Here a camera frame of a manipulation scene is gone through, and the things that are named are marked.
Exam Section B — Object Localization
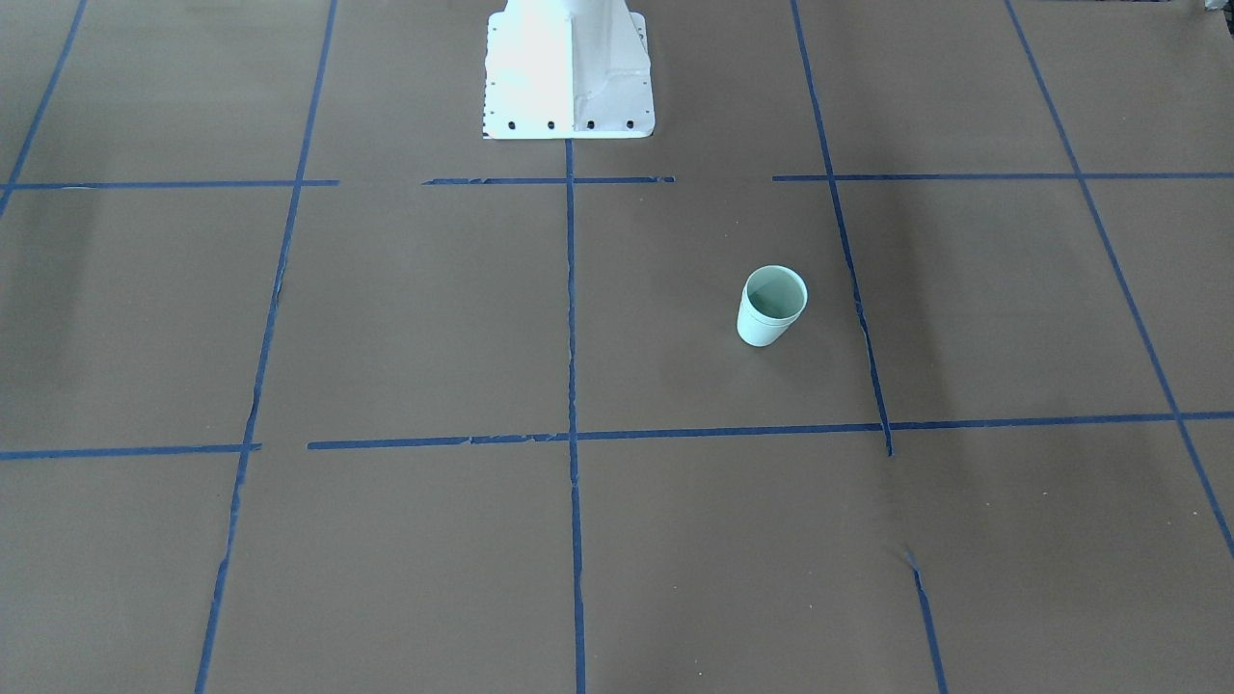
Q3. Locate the mint green table cup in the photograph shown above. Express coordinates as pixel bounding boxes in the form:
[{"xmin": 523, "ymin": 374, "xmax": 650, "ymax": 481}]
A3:
[{"xmin": 735, "ymin": 300, "xmax": 801, "ymax": 348}]

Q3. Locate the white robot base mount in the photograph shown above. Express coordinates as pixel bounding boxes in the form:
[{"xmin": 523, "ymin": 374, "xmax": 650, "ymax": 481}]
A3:
[{"xmin": 481, "ymin": 1, "xmax": 656, "ymax": 141}]

